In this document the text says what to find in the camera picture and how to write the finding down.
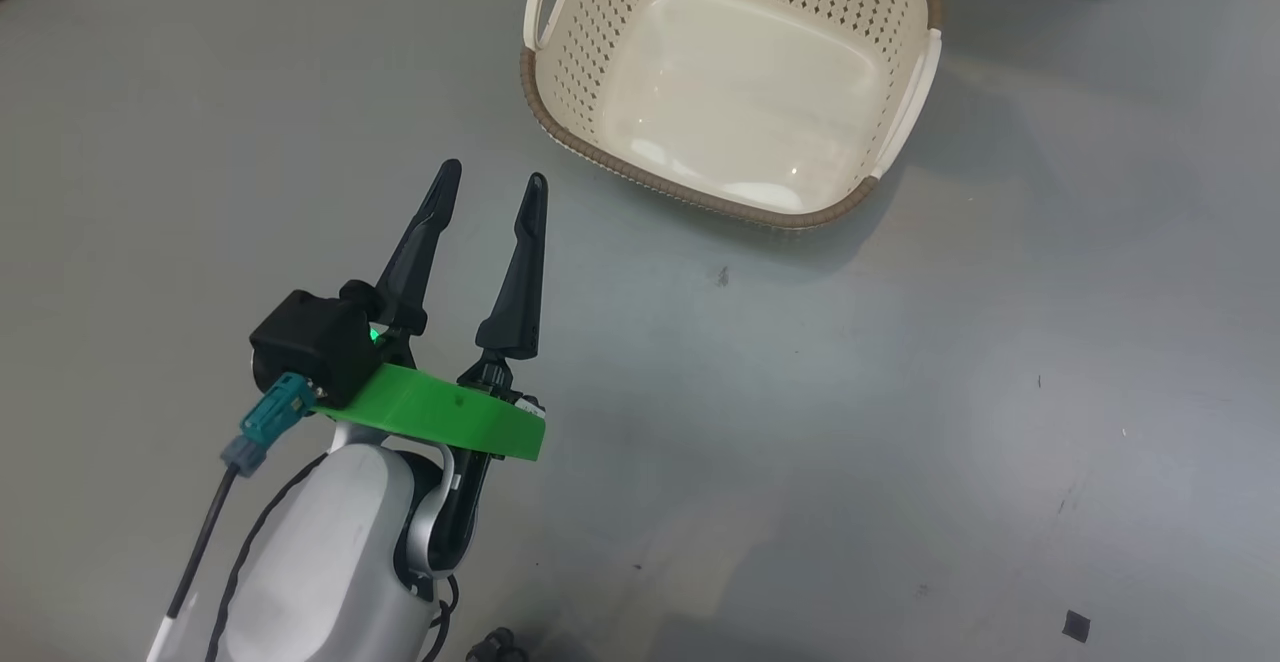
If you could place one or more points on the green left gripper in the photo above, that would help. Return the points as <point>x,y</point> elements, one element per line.
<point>440,412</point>

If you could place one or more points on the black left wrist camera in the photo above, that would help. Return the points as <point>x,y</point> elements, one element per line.
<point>315,342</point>

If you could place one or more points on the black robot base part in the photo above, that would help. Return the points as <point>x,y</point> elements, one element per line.
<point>495,647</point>

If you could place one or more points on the cream perforated laundry basket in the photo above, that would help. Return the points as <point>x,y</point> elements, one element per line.
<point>740,92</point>

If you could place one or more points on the small black tape piece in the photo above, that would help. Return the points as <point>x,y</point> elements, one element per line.
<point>1075,625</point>

